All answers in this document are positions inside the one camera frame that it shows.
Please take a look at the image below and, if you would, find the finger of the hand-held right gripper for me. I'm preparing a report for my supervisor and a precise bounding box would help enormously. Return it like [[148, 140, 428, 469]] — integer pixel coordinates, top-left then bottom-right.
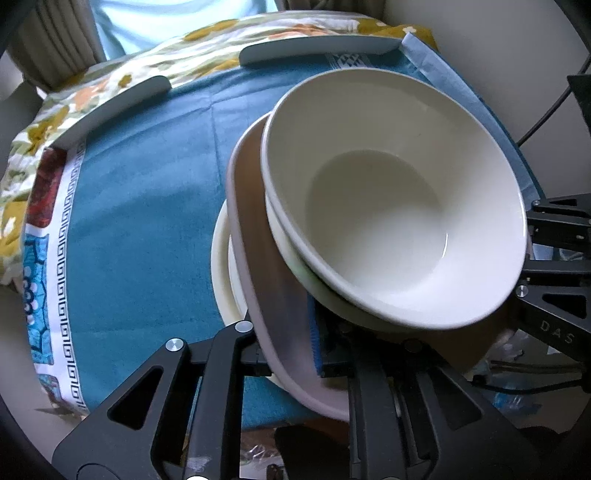
[[525, 193, 591, 252], [505, 257, 591, 366]]

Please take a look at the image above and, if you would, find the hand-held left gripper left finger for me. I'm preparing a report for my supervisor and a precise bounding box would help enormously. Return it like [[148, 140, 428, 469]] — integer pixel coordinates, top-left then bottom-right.
[[52, 320, 273, 480]]

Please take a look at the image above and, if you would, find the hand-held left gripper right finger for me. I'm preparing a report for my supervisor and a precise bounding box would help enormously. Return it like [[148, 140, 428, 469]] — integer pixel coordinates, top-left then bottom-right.
[[307, 298, 528, 480]]

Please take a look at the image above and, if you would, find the large white plate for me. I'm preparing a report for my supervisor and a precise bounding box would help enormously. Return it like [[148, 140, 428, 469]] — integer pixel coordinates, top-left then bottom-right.
[[228, 230, 252, 321], [211, 200, 301, 400]]

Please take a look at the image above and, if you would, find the taupe square bowl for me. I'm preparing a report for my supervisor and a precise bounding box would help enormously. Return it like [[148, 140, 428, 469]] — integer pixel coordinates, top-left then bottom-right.
[[225, 112, 352, 424]]

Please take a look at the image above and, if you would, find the plain cream bowl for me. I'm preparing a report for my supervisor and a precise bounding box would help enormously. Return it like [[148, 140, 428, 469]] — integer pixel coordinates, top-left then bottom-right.
[[260, 68, 530, 331]]

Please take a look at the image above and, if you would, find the teal towel with printed border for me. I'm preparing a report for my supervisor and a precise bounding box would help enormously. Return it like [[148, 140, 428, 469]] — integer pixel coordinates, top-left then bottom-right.
[[21, 64, 419, 435]]

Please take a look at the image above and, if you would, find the grey curved table rim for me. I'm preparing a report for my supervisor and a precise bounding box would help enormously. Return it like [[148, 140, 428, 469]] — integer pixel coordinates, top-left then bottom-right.
[[54, 75, 173, 150], [239, 37, 403, 70]]

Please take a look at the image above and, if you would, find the floral blanket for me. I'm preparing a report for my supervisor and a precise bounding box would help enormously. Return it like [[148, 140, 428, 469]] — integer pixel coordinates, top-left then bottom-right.
[[0, 11, 440, 288]]

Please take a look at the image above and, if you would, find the light blue sheer curtain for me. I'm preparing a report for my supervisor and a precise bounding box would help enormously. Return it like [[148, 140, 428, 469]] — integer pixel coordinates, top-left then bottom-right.
[[90, 0, 283, 62]]

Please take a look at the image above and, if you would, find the beige curtain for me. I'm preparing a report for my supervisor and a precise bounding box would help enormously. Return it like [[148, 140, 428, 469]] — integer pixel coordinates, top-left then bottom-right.
[[8, 0, 108, 89]]

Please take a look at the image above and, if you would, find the black cable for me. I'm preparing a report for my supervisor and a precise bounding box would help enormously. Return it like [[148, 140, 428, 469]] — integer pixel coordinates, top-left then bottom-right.
[[512, 0, 591, 145]]

